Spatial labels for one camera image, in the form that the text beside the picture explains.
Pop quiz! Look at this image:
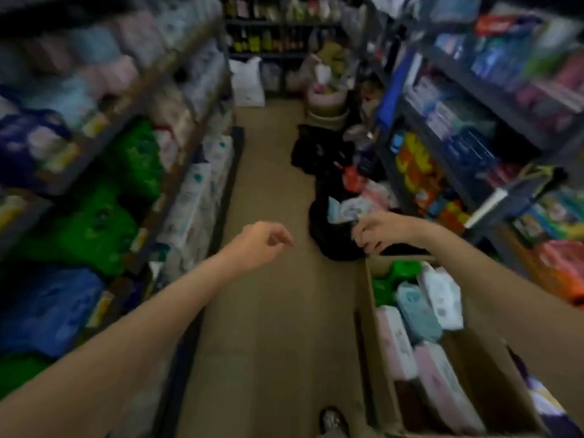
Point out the white teal printed pack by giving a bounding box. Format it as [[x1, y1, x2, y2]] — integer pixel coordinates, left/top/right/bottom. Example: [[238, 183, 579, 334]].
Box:
[[327, 195, 376, 226]]

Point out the person's left forearm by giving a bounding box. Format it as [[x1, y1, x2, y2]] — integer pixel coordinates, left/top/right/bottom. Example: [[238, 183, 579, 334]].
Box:
[[0, 250, 231, 438]]

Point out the row of green yellow packs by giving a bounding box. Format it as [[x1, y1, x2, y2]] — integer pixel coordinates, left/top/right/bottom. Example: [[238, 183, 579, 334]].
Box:
[[510, 186, 584, 245]]

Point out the row of orange yellow packs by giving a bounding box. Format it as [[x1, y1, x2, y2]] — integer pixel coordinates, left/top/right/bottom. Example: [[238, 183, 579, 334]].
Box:
[[390, 131, 471, 236]]

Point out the person's right forearm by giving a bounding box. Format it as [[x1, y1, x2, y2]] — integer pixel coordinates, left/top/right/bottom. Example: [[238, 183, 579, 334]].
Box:
[[419, 221, 584, 418]]

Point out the brown cardboard box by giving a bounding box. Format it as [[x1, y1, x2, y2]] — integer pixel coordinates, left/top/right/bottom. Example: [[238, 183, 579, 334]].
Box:
[[355, 255, 549, 438]]

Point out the pink printed pack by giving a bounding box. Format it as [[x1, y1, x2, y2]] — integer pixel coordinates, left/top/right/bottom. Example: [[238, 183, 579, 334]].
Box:
[[360, 179, 400, 211]]

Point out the white sack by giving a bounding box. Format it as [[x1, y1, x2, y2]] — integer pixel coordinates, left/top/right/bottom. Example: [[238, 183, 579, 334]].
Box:
[[229, 57, 267, 109]]

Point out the cardboard box of wipes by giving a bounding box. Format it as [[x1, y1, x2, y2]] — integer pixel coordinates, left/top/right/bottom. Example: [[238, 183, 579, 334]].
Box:
[[372, 259, 487, 436]]

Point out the stack of white roll packs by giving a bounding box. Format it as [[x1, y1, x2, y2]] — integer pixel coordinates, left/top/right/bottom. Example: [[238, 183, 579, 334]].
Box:
[[155, 109, 236, 289]]

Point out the blue tissue pack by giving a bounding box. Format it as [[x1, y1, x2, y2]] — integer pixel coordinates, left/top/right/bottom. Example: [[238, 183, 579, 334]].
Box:
[[0, 266, 106, 359]]

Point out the black plastic bag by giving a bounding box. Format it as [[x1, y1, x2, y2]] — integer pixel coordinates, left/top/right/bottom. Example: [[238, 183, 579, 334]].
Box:
[[308, 177, 412, 263], [291, 124, 358, 176]]

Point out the white rolled tube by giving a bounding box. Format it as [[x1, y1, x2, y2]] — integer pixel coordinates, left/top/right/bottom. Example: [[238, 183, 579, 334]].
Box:
[[463, 187, 510, 230]]

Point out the yellowish hanging strap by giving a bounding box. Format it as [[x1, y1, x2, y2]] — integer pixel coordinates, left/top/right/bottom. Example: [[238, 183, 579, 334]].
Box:
[[515, 161, 555, 197]]

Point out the stack of pink basins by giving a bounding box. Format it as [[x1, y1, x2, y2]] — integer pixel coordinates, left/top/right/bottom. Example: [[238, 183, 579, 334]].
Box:
[[304, 84, 350, 133]]

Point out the red printed pack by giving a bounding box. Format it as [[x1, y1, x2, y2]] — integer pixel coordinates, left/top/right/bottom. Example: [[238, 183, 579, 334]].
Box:
[[342, 166, 367, 193]]

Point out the stack of green tissue packs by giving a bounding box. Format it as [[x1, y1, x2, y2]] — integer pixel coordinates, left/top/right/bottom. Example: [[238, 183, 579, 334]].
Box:
[[0, 118, 166, 400]]

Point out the person's right shoe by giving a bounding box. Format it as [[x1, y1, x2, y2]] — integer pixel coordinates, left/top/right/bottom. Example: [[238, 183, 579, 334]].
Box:
[[318, 405, 352, 438]]

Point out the person's left hand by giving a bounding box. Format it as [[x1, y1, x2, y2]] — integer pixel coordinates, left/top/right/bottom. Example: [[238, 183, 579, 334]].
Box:
[[218, 221, 296, 275]]

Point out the person's right hand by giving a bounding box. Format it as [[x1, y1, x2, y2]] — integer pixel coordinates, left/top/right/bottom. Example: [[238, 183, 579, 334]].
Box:
[[351, 209, 430, 256]]

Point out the dark metal shelf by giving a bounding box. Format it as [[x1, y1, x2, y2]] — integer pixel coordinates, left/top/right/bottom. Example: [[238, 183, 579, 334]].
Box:
[[0, 0, 245, 438]]

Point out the blue hanging bag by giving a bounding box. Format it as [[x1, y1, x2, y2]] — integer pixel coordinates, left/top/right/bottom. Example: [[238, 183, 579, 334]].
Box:
[[376, 49, 417, 131]]

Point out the row of blue purple packs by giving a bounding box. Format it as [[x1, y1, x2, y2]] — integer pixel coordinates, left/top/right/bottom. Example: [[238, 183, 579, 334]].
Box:
[[401, 9, 584, 189]]

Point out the stack of orange red packs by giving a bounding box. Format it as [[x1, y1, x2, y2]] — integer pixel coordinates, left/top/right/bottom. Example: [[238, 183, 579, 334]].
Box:
[[531, 239, 584, 311]]

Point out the row of pale tissue packs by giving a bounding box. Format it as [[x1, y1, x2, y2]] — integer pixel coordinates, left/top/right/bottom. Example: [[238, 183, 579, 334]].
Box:
[[0, 0, 225, 198]]

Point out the purple yellow softener pack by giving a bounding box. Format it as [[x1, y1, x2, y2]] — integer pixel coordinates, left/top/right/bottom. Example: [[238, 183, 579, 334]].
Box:
[[510, 350, 584, 438]]

